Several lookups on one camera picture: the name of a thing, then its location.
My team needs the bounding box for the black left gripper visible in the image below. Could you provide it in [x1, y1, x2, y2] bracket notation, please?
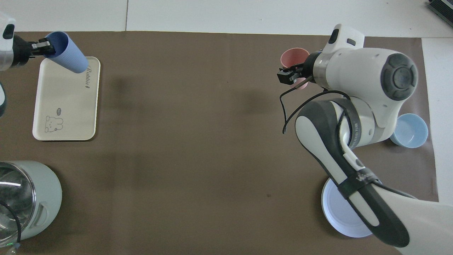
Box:
[13, 35, 56, 66]

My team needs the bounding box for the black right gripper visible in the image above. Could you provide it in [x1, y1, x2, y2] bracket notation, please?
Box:
[277, 52, 321, 86]

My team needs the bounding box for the pink cup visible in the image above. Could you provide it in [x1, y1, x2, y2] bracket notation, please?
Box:
[281, 48, 315, 91]

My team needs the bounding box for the blue ribbed cup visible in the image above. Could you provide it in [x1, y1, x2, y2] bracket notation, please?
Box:
[44, 31, 89, 74]

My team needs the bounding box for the cream tray with rabbit print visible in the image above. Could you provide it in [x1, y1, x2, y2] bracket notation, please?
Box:
[33, 57, 101, 141]

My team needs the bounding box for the brown paper table mat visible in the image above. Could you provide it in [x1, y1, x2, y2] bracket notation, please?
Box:
[0, 31, 439, 255]

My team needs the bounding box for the light blue bowl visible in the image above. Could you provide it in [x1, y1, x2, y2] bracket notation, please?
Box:
[389, 113, 429, 148]

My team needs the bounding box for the pale green cooking pot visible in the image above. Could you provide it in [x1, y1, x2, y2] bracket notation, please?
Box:
[0, 161, 63, 248]

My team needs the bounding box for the pale blue plate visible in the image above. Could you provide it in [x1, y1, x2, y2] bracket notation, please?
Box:
[321, 177, 374, 238]

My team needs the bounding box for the dark ribbed device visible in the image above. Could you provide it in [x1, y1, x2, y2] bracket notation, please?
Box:
[426, 0, 453, 20]

